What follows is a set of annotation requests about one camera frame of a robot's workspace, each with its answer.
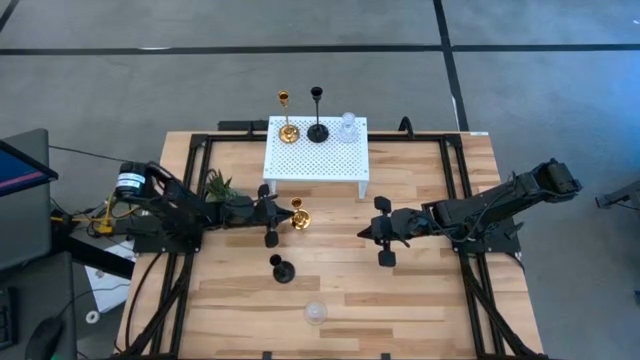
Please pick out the small white label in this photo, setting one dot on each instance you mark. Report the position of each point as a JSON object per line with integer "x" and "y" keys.
{"x": 479, "y": 133}

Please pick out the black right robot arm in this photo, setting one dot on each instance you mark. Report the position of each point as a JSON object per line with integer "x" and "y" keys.
{"x": 500, "y": 205}

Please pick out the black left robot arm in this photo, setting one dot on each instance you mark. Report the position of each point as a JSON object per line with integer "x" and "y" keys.
{"x": 175, "y": 210}

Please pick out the grey stand leg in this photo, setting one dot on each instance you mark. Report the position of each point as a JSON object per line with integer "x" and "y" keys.
{"x": 620, "y": 196}

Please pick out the black keyboard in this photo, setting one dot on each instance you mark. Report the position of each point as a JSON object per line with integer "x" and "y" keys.
{"x": 6, "y": 320}

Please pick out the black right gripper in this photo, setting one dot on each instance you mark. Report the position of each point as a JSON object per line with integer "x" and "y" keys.
{"x": 407, "y": 225}

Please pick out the black arched bracket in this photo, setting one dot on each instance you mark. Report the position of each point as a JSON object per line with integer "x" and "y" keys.
{"x": 406, "y": 119}

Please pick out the white tape roll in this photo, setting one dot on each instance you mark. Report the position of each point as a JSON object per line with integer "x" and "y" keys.
{"x": 88, "y": 315}

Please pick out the black candlestick holder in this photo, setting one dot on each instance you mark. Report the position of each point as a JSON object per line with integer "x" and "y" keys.
{"x": 318, "y": 133}
{"x": 284, "y": 272}

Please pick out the gold candlestick holder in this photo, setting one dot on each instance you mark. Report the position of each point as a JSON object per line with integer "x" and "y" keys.
{"x": 289, "y": 134}
{"x": 301, "y": 220}

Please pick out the black computer mouse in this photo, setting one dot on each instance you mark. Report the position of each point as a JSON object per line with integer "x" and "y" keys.
{"x": 45, "y": 340}

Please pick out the white paper sheet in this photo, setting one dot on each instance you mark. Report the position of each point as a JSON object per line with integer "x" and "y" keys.
{"x": 107, "y": 290}

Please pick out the clear ribbed glass candle holder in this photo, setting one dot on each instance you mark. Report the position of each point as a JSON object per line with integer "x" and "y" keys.
{"x": 315, "y": 313}
{"x": 347, "y": 131}

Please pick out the white perforated metal shelf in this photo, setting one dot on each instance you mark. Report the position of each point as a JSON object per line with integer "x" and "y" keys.
{"x": 320, "y": 160}

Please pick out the potted succulent plant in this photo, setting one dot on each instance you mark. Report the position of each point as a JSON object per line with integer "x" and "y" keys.
{"x": 219, "y": 187}

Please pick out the dark monitor with blue screen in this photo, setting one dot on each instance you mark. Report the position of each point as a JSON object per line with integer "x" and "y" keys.
{"x": 20, "y": 170}

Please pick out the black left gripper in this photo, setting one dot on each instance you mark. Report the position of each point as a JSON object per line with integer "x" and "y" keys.
{"x": 245, "y": 212}

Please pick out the black metal table frame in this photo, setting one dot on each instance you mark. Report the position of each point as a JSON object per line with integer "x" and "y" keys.
{"x": 230, "y": 137}

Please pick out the dark grey desk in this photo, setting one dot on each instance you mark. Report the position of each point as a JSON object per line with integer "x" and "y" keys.
{"x": 40, "y": 290}

